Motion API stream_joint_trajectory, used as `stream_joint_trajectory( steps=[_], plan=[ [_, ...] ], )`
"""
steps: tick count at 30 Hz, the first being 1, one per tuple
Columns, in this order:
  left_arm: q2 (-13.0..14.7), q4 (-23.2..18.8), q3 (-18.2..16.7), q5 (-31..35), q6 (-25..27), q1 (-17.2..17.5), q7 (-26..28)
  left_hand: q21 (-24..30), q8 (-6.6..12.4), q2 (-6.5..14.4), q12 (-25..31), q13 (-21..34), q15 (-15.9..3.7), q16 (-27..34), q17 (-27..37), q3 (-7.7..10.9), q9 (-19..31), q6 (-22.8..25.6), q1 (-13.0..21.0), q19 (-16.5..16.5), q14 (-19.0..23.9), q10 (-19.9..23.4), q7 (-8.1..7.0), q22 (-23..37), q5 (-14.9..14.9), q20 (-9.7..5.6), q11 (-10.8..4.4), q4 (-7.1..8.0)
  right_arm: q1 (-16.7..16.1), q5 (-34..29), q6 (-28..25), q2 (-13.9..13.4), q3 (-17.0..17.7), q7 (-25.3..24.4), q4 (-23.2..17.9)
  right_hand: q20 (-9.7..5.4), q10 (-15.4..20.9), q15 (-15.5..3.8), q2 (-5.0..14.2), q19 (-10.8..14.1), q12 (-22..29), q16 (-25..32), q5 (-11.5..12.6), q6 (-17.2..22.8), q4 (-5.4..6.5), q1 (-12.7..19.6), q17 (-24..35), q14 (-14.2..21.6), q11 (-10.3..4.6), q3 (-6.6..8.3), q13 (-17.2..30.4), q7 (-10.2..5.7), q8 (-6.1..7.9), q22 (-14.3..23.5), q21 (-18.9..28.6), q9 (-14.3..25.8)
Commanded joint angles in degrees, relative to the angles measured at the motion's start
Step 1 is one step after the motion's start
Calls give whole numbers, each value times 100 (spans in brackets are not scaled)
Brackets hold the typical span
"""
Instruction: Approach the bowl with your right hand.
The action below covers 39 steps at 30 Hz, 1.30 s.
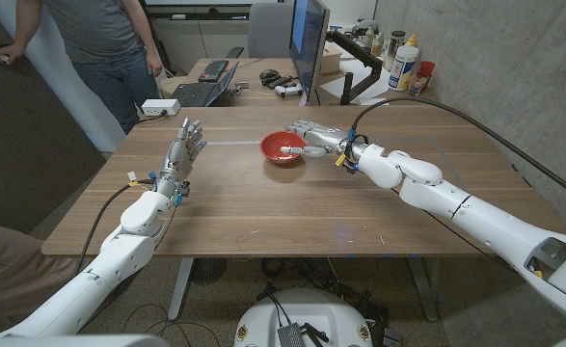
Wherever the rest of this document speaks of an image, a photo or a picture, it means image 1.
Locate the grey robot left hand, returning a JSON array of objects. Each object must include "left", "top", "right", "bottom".
[{"left": 154, "top": 116, "right": 208, "bottom": 199}]

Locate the person's right hand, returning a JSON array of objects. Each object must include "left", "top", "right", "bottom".
[{"left": 0, "top": 42, "right": 26, "bottom": 66}]

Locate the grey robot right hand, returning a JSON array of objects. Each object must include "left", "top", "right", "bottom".
[{"left": 280, "top": 119, "right": 356, "bottom": 168}]

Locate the person's left hand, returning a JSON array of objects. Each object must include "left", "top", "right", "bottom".
[{"left": 146, "top": 47, "right": 164, "bottom": 78}]

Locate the person's left forearm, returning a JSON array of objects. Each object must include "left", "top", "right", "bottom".
[{"left": 121, "top": 0, "right": 162, "bottom": 53}]

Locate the person's right forearm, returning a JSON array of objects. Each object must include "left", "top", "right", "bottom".
[{"left": 14, "top": 0, "right": 43, "bottom": 49}]

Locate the red bowl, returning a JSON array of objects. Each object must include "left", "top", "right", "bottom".
[{"left": 259, "top": 130, "right": 307, "bottom": 166}]

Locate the white power strip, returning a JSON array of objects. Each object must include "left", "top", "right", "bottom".
[{"left": 141, "top": 98, "right": 181, "bottom": 118}]

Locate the grey laptop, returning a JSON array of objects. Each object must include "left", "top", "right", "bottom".
[{"left": 170, "top": 61, "right": 239, "bottom": 108}]

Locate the white paper sheet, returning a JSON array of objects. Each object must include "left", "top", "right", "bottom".
[{"left": 318, "top": 58, "right": 399, "bottom": 103}]

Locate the person in grey shirt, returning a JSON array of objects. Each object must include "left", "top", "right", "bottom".
[{"left": 40, "top": 0, "right": 161, "bottom": 135}]

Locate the black keyboard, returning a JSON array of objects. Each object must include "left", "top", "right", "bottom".
[{"left": 198, "top": 59, "right": 229, "bottom": 84}]

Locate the white game controller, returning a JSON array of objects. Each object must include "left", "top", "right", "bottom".
[{"left": 274, "top": 83, "right": 304, "bottom": 99}]

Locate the black remote controller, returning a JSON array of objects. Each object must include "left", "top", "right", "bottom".
[{"left": 266, "top": 74, "right": 299, "bottom": 90}]

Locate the white shelf unit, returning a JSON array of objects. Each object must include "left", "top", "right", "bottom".
[{"left": 0, "top": 0, "right": 137, "bottom": 153}]

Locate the small wooden box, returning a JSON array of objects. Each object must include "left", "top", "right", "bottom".
[{"left": 319, "top": 41, "right": 343, "bottom": 75}]

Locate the wooden office desk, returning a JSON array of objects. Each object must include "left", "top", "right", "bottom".
[{"left": 183, "top": 57, "right": 442, "bottom": 108}]

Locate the black computer monitor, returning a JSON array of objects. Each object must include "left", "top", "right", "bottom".
[{"left": 288, "top": 0, "right": 331, "bottom": 102}]

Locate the white canister with blue label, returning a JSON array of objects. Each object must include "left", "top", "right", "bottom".
[{"left": 388, "top": 44, "right": 419, "bottom": 93}]

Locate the dark lidded jar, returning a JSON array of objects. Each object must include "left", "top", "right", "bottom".
[{"left": 384, "top": 30, "right": 407, "bottom": 71}]

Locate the grey office chair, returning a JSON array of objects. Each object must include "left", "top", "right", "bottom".
[{"left": 225, "top": 2, "right": 295, "bottom": 60}]

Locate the grey table leg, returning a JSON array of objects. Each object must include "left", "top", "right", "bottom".
[
  {"left": 167, "top": 257, "right": 195, "bottom": 322},
  {"left": 406, "top": 256, "right": 439, "bottom": 323}
]

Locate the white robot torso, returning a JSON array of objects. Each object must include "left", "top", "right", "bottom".
[{"left": 233, "top": 287, "right": 374, "bottom": 347}]

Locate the brown cushion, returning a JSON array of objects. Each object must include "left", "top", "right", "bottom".
[{"left": 0, "top": 224, "right": 105, "bottom": 329}]

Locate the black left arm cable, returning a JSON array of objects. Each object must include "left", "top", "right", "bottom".
[{"left": 72, "top": 178, "right": 156, "bottom": 276}]

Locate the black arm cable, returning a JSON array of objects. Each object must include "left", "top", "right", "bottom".
[
  {"left": 72, "top": 178, "right": 156, "bottom": 276},
  {"left": 349, "top": 95, "right": 566, "bottom": 208}
]

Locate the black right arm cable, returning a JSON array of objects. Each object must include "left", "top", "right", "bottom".
[{"left": 349, "top": 95, "right": 566, "bottom": 208}]

